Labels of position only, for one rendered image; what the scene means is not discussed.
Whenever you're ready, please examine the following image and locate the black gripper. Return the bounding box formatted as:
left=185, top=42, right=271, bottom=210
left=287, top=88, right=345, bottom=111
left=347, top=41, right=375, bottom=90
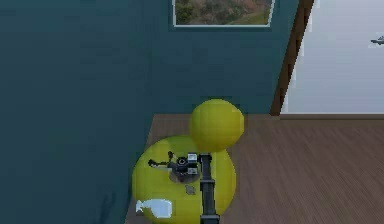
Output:
left=147, top=150, right=190, bottom=183

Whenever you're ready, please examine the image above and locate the white framed landscape picture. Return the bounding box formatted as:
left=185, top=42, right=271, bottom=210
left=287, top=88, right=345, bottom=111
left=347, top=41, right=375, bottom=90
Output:
left=172, top=0, right=276, bottom=28

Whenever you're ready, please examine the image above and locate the white room door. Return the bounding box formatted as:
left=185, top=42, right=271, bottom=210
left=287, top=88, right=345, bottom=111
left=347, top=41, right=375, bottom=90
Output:
left=280, top=0, right=384, bottom=115

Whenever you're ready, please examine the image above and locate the brown door frame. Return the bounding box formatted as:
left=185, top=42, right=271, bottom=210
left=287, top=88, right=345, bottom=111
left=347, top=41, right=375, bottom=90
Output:
left=269, top=0, right=316, bottom=117

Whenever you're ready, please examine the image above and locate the dark door handle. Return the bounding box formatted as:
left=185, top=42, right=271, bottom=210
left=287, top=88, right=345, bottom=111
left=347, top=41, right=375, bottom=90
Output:
left=370, top=35, right=384, bottom=48

